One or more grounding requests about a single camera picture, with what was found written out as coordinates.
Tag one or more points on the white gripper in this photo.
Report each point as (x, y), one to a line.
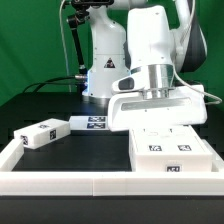
(130, 110)

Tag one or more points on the white cabinet body box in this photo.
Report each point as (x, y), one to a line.
(172, 162)

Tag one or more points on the white cabinet top block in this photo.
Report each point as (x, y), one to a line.
(42, 133)

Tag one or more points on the white door panel with knob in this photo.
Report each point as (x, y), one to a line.
(149, 142)

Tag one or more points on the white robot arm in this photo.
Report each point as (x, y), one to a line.
(134, 66)

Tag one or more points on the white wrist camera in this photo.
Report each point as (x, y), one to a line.
(129, 84)

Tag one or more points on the white marker base plate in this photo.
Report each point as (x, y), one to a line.
(88, 123)

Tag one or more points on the white U-shaped fence frame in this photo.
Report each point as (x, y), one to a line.
(104, 183)

